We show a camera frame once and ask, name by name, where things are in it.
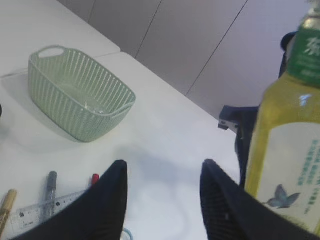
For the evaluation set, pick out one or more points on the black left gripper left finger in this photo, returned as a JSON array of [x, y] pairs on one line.
[[98, 214]]

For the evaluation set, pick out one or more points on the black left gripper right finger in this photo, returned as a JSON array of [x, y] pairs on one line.
[[229, 213]]

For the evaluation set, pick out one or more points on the yellow tea drink bottle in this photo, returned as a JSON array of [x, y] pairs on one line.
[[283, 171]]

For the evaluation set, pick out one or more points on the clear plastic sheet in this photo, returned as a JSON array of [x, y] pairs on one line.
[[94, 107]]

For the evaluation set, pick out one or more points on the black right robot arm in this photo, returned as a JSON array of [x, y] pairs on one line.
[[243, 119]]

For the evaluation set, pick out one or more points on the red glitter pen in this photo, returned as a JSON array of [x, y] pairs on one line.
[[94, 179]]

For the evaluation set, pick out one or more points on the silver glitter pen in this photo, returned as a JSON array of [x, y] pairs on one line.
[[50, 195]]

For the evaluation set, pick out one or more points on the clear plastic ruler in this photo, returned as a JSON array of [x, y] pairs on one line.
[[34, 215]]

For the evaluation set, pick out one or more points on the gold glitter pen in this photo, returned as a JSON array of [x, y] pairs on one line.
[[6, 208]]

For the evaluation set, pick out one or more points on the green plastic woven basket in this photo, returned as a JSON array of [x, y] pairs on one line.
[[60, 79]]

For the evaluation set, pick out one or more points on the black mesh pen holder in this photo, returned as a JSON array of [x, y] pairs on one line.
[[1, 110]]

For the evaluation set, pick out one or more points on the blue scissors with cover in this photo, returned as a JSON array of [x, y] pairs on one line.
[[126, 235]]

